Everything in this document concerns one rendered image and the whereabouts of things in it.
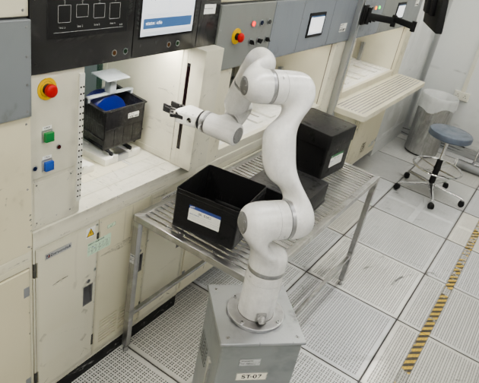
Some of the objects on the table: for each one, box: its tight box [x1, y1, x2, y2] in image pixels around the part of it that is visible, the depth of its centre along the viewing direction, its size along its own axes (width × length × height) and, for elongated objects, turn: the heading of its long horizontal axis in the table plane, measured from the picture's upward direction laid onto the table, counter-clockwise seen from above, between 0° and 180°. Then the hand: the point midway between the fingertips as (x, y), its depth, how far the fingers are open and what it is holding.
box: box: [296, 108, 357, 179], centre depth 279 cm, size 29×29×25 cm
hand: (171, 106), depth 203 cm, fingers open, 4 cm apart
